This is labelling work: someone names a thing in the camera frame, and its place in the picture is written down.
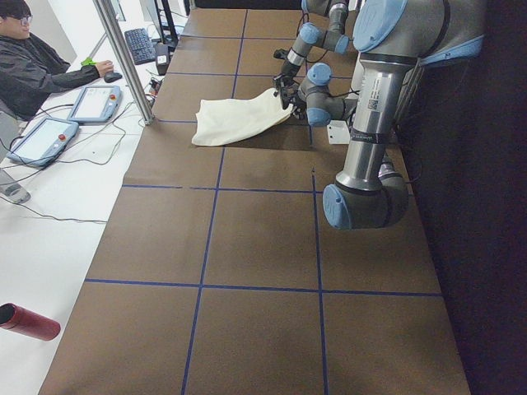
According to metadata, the seated person in black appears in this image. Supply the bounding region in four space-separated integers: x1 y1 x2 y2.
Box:
1 1 114 121

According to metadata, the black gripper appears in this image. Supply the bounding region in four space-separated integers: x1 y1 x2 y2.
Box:
279 84 305 119
273 67 299 97

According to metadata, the near teach pendant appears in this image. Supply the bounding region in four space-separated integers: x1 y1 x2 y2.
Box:
7 117 79 167

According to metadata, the far teach pendant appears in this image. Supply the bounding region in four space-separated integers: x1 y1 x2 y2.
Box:
67 85 122 124

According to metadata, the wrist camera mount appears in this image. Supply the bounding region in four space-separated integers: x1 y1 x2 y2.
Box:
273 49 288 60

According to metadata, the black keyboard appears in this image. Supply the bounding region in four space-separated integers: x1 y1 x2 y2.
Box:
124 28 156 65

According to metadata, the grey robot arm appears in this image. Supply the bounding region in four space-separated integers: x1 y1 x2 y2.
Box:
274 0 487 230
273 0 351 104

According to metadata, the teach pendant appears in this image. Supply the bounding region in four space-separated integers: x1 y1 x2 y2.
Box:
67 85 122 124
7 117 79 167

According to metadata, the red cylindrical bottle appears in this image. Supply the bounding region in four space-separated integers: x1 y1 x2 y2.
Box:
1 303 61 341

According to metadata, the brown paper table cover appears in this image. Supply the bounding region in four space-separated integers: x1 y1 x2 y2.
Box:
40 9 469 394

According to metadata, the cream cat print t-shirt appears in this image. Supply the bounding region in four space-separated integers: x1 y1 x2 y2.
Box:
191 88 293 146

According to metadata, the aluminium frame post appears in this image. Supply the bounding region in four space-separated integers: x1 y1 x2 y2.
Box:
93 0 154 125

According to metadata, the black computer mouse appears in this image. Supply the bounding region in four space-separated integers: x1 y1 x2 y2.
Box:
103 72 123 83

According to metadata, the black power adapter box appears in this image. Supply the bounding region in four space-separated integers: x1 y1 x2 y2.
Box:
154 43 170 76

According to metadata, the green plastic tool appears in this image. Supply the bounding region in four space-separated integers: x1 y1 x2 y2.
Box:
81 58 97 67

